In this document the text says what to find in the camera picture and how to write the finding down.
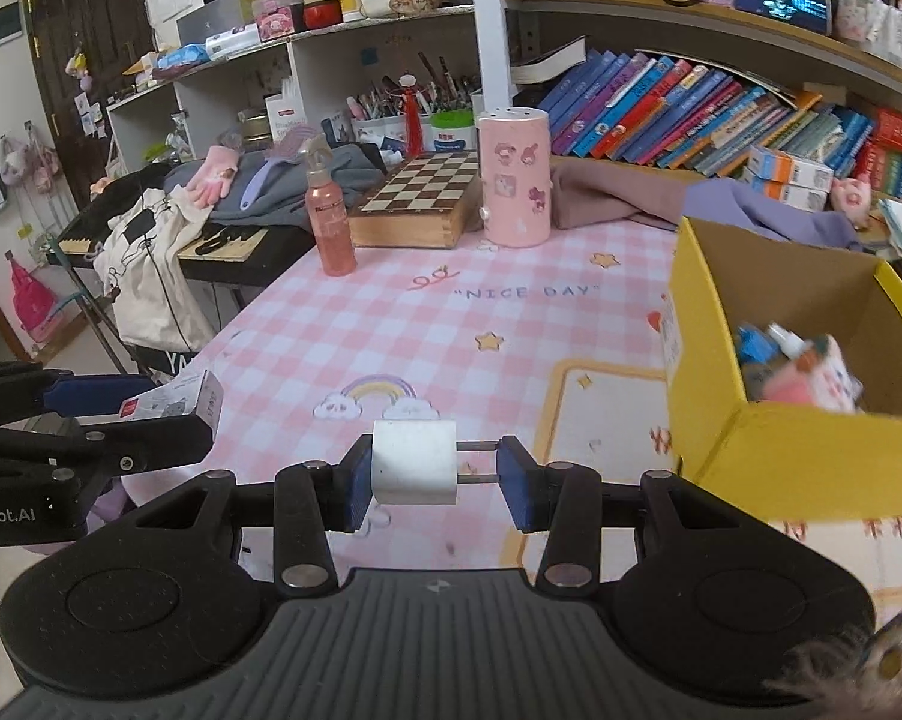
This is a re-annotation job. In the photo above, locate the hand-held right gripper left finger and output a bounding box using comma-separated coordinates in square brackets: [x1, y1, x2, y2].
[130, 433, 377, 601]

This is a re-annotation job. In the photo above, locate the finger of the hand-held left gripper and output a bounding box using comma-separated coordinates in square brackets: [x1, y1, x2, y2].
[0, 364, 159, 417]
[0, 414, 215, 481]

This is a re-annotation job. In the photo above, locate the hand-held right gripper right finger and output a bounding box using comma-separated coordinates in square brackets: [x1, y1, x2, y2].
[494, 435, 753, 601]

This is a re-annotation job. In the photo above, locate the small white carton red label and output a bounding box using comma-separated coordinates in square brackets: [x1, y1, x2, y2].
[119, 370, 224, 442]

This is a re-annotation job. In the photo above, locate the white charger plug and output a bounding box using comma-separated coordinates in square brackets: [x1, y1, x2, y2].
[371, 418, 501, 505]

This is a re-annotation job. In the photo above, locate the small blue white bottle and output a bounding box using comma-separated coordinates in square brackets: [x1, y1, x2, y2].
[736, 322, 808, 391]

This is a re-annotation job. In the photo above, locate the yellow cardboard box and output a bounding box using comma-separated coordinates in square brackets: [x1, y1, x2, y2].
[659, 216, 902, 522]

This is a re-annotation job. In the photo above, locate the pink tube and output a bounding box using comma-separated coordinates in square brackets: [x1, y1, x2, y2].
[758, 336, 866, 413]

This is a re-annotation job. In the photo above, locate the white container green lid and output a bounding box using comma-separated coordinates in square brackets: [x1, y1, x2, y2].
[430, 109, 476, 152]

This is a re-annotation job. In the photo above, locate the pink backpack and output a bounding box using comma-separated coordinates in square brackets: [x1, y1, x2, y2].
[10, 249, 65, 346]

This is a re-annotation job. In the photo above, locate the white tote bag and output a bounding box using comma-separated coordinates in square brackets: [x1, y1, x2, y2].
[92, 187, 223, 353]

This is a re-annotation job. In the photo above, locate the pink checked tablecloth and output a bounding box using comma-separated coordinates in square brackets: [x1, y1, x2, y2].
[113, 217, 902, 631]

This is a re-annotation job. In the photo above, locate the beige printed card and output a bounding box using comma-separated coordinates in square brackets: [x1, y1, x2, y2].
[176, 225, 268, 260]

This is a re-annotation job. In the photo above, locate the black electronic keyboard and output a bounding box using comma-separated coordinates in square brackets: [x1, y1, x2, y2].
[46, 165, 320, 290]

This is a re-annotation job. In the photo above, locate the pink glove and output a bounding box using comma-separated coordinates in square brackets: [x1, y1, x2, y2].
[184, 146, 242, 207]

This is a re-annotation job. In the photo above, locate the rose pink spray bottle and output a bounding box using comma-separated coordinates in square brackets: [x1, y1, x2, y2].
[304, 141, 358, 276]

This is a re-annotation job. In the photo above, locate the grey cloth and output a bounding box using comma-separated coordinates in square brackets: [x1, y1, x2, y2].
[211, 144, 384, 230]

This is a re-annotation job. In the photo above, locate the purple hairbrush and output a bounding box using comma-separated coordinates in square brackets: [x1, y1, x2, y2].
[239, 127, 324, 211]

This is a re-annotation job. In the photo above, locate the mauve cloth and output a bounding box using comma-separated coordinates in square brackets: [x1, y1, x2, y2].
[550, 161, 703, 233]

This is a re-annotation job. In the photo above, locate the pink cylindrical holder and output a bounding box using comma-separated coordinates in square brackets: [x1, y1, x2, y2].
[477, 106, 555, 248]

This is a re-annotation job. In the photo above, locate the wooden chessboard box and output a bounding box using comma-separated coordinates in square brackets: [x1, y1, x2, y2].
[346, 150, 483, 250]

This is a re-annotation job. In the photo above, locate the white box red label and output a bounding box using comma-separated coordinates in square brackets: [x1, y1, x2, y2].
[265, 94, 309, 140]

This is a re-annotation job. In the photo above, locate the blue wet wipes pack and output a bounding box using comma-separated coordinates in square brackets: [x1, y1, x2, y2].
[154, 45, 212, 70]

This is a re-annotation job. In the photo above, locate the brown furry pompom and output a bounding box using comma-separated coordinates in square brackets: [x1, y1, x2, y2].
[766, 611, 902, 702]

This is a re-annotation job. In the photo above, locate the lilac cloth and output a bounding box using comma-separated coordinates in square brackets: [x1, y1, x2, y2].
[679, 178, 864, 252]

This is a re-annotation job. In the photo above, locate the red tassel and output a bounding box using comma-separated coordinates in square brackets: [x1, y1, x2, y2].
[398, 73, 425, 155]

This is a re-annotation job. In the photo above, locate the dark wooden door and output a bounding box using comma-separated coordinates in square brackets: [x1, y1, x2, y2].
[19, 0, 158, 203]

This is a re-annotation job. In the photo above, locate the bunch of pens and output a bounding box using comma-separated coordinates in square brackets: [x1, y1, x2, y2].
[346, 52, 482, 121]

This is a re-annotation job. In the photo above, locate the row of colourful books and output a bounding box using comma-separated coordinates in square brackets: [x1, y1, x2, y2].
[537, 49, 902, 203]

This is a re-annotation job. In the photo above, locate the white orange small carton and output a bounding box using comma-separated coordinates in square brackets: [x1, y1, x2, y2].
[742, 169, 831, 211]
[747, 144, 834, 188]

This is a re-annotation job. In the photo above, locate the pink cartoon box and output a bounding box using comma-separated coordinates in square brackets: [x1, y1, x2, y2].
[254, 0, 307, 42]

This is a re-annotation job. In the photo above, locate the black-covered book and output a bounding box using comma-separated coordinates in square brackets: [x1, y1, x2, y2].
[507, 37, 587, 87]

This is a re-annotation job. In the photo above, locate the pink pig toy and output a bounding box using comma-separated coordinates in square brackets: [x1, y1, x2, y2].
[829, 174, 873, 230]

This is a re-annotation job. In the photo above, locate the white wooden shelf unit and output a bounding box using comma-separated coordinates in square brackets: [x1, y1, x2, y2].
[106, 0, 902, 166]

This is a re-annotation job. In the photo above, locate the dark display device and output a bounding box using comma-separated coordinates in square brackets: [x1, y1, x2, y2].
[734, 0, 833, 35]

